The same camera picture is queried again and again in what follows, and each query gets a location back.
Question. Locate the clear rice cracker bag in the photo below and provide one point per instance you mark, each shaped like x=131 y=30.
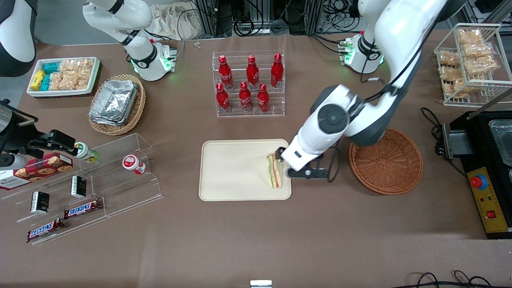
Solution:
x=86 y=66
x=56 y=81
x=83 y=82
x=68 y=83
x=68 y=66

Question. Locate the triangle sandwich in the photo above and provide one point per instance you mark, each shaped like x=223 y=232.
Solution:
x=274 y=172

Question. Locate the clear fried snack bag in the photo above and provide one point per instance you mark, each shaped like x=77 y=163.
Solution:
x=456 y=88
x=451 y=73
x=470 y=36
x=481 y=65
x=476 y=50
x=448 y=58

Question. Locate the red capped small bottle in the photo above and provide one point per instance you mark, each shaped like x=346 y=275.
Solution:
x=132 y=164

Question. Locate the steel pan in machine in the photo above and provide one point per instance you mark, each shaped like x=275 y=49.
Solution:
x=503 y=140

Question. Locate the black machine with yellow panel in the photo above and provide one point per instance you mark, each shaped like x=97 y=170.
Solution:
x=488 y=180

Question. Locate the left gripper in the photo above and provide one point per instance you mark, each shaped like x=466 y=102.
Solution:
x=280 y=153

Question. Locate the brown round wicker basket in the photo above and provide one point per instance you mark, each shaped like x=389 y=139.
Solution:
x=386 y=162

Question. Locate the clear acrylic step display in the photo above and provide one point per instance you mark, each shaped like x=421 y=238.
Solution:
x=120 y=188

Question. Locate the beige crumpled cloth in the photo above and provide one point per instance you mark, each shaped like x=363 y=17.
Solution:
x=172 y=22

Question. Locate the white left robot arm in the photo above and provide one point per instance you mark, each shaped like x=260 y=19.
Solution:
x=400 y=24

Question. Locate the small black chocolate box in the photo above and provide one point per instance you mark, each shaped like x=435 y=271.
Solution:
x=78 y=186
x=40 y=202

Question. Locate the teal snack packet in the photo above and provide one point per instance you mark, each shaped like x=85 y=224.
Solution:
x=51 y=67
x=45 y=82

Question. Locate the aluminium foil tray stack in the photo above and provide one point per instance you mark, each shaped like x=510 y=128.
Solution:
x=114 y=102

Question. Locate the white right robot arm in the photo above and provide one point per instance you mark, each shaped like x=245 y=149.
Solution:
x=120 y=16

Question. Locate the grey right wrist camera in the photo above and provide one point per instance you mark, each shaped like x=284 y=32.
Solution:
x=12 y=162

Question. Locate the white plastic snack crate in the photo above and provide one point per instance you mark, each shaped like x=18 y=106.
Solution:
x=96 y=76

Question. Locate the small white block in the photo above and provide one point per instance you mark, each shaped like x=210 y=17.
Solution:
x=260 y=284

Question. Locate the green capped small bottle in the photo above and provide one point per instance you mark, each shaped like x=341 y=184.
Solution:
x=84 y=152

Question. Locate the clear acrylic bottle rack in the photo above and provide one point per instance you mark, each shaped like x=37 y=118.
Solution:
x=248 y=110

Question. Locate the yellow snack packet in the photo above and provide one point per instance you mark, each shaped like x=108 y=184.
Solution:
x=37 y=79

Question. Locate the red cola bottle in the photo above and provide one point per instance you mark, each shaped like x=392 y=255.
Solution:
x=222 y=100
x=276 y=72
x=245 y=98
x=262 y=99
x=225 y=74
x=252 y=74

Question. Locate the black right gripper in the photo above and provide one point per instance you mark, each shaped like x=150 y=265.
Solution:
x=20 y=137

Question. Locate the light oval wicker basket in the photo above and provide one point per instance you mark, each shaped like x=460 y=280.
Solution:
x=138 y=104

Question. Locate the red tartan cookie box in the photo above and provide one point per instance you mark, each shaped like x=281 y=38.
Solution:
x=40 y=170

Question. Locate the Snickers chocolate bar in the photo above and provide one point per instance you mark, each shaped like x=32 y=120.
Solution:
x=44 y=230
x=82 y=209

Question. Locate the cream plastic serving tray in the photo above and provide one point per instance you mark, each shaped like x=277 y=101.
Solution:
x=236 y=170

